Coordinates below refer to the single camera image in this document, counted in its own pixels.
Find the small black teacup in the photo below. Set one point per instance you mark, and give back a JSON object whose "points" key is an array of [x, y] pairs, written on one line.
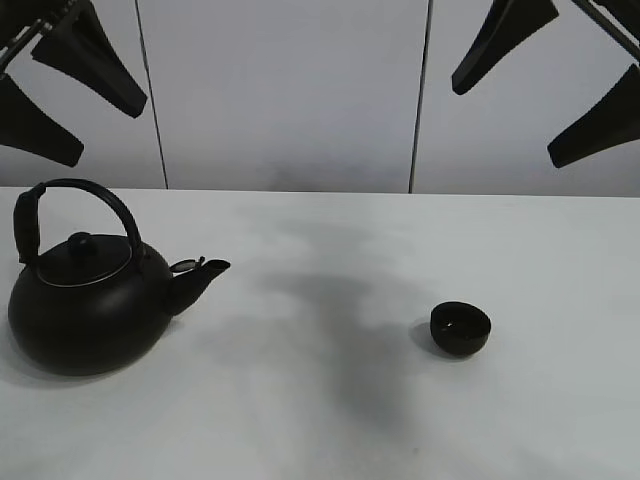
{"points": [[458, 328]]}

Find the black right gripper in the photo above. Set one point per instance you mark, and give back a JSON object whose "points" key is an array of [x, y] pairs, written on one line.
{"points": [[614, 119]]}

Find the black round teapot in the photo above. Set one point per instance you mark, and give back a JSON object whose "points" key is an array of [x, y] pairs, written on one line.
{"points": [[96, 303]]}

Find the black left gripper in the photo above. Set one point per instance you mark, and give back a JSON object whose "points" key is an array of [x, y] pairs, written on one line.
{"points": [[77, 46]]}

